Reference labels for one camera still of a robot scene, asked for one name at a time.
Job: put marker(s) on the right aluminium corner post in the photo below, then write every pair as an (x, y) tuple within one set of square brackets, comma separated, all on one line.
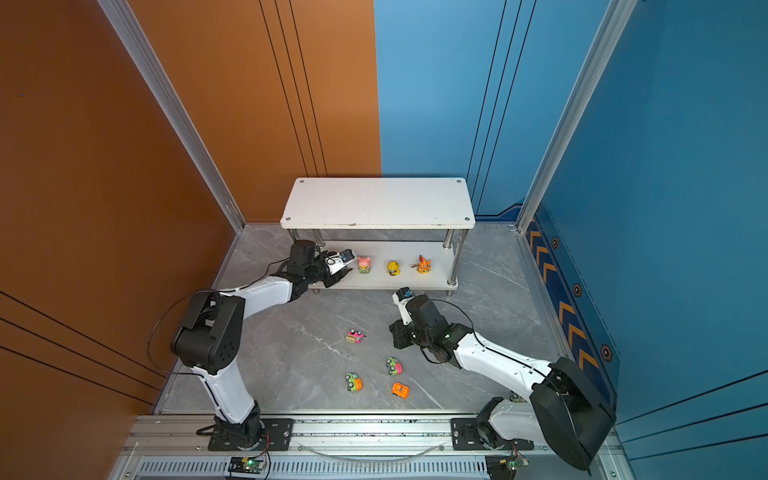
[(608, 34)]

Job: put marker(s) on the white two-tier shelf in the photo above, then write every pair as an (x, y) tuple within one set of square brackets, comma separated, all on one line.
[(321, 205)]

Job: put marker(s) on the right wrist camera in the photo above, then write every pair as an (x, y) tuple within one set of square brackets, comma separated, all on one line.
[(401, 298)]

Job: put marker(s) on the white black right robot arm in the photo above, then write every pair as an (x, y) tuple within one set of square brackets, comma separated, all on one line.
[(572, 416)]

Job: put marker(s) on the green orange toy car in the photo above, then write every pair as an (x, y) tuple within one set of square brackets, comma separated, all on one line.
[(353, 382)]

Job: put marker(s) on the right green circuit board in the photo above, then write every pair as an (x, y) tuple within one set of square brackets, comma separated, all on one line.
[(505, 467)]

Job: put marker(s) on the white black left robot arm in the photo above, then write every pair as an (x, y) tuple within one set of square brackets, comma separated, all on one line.
[(208, 337)]

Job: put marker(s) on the pink green toy figure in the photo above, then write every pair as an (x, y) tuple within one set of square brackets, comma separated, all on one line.
[(364, 265)]

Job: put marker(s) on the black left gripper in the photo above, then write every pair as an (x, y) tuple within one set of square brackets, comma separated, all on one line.
[(335, 278)]

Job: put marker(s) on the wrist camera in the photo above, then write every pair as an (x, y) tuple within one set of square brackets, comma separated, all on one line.
[(337, 262), (401, 298)]

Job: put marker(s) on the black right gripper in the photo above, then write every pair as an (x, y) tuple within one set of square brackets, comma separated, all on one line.
[(397, 332)]

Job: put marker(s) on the yellow toy figure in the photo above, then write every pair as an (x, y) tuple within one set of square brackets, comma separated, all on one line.
[(393, 268)]

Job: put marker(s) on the left aluminium corner post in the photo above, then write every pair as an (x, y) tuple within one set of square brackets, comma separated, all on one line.
[(129, 31)]

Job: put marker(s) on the orange dragon toy figure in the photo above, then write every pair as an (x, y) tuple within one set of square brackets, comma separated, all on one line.
[(423, 266)]

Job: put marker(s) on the aluminium corner post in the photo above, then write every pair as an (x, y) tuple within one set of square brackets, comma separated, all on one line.
[(129, 31), (608, 34)]

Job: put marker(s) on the green circuit board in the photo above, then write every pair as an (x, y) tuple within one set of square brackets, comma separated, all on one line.
[(247, 467), (505, 467)]

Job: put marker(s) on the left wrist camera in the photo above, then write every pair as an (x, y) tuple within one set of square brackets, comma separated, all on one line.
[(337, 262)]

